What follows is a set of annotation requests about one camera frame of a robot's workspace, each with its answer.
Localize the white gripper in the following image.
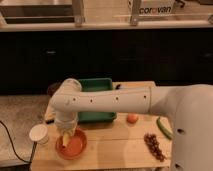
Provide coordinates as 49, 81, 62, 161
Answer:
54, 117, 78, 135

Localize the yellow banana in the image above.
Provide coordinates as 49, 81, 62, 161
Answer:
62, 132, 72, 147

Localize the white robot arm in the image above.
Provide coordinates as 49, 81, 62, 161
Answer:
49, 78, 213, 171

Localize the red bowl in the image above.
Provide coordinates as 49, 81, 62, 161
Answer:
55, 129, 87, 160

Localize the dark brown bowl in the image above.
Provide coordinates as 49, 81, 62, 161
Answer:
47, 82, 61, 97

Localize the wooden block eraser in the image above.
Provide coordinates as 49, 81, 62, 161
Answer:
45, 113, 55, 124

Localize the white paper cup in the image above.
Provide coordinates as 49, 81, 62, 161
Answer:
29, 124, 49, 144

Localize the green plastic tray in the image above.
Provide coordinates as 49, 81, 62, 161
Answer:
78, 78, 117, 123

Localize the orange peach fruit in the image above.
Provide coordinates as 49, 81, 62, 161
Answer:
126, 113, 139, 124

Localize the brown grape bunch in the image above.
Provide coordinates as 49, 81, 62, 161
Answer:
144, 133, 165, 162

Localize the green cucumber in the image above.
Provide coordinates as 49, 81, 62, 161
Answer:
156, 117, 173, 140

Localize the caravan cardboard box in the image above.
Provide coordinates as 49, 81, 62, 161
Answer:
139, 0, 174, 15

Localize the black cable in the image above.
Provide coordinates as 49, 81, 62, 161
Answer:
0, 119, 37, 164

